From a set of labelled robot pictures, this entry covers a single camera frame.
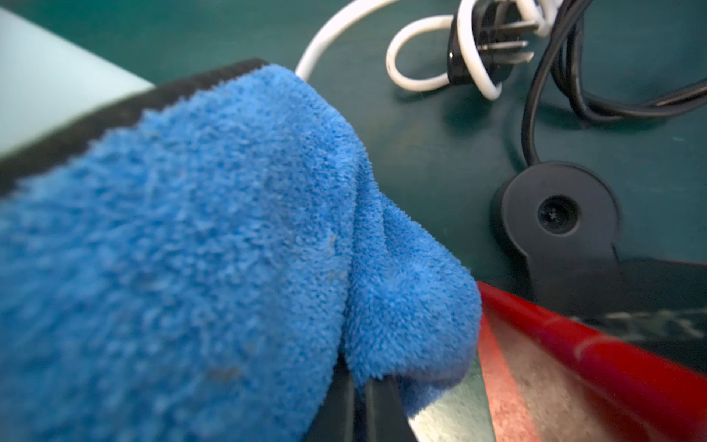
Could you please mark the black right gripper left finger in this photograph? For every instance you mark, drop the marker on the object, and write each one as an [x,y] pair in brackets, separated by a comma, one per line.
[335,420]

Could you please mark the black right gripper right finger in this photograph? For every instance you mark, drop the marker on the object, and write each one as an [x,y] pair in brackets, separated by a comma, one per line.
[386,420]

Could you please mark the red coffee machine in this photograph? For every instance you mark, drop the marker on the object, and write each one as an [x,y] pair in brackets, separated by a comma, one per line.
[539,376]

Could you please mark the blue microfibre cloth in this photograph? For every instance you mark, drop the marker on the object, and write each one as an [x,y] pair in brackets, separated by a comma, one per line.
[190,264]

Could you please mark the white coffee machine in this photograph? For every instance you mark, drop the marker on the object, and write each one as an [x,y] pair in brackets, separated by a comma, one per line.
[47,82]

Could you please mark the black power plug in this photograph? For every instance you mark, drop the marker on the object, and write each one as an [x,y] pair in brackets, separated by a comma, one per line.
[499,32]

